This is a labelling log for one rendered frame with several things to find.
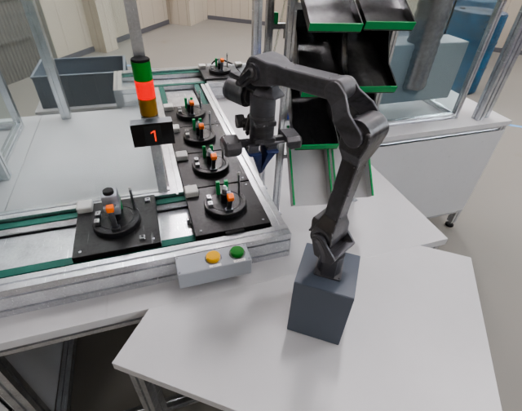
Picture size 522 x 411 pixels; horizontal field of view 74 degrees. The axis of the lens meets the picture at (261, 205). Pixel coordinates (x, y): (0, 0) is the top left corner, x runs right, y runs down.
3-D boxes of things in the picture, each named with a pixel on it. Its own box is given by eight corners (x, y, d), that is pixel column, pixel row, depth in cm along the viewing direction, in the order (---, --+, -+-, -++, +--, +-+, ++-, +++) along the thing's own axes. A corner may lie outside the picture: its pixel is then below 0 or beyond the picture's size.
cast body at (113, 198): (121, 214, 101) (116, 195, 97) (105, 217, 100) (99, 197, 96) (121, 197, 107) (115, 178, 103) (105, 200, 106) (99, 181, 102)
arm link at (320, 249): (353, 249, 81) (359, 229, 77) (330, 270, 75) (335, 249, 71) (329, 235, 84) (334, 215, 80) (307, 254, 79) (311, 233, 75)
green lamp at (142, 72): (153, 81, 93) (150, 63, 90) (134, 82, 92) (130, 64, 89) (152, 75, 97) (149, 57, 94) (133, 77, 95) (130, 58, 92)
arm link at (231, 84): (283, 58, 70) (243, 46, 77) (255, 65, 66) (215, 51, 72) (279, 110, 78) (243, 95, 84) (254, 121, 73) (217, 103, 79)
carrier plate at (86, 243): (161, 246, 102) (161, 241, 100) (73, 263, 96) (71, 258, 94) (155, 198, 119) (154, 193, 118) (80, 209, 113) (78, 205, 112)
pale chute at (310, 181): (329, 204, 115) (333, 202, 110) (290, 206, 113) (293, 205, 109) (321, 122, 117) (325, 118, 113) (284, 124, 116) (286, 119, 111)
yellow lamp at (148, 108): (159, 116, 99) (156, 99, 96) (141, 117, 98) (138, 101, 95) (157, 109, 103) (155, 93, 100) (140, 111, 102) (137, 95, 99)
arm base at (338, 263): (340, 281, 80) (345, 264, 76) (312, 274, 82) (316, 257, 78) (344, 260, 85) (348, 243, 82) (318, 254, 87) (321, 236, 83)
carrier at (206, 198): (270, 227, 110) (272, 196, 102) (196, 240, 104) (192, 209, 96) (249, 184, 128) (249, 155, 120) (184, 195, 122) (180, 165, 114)
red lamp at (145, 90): (156, 99, 96) (153, 81, 93) (138, 101, 95) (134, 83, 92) (155, 93, 100) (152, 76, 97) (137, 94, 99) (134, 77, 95)
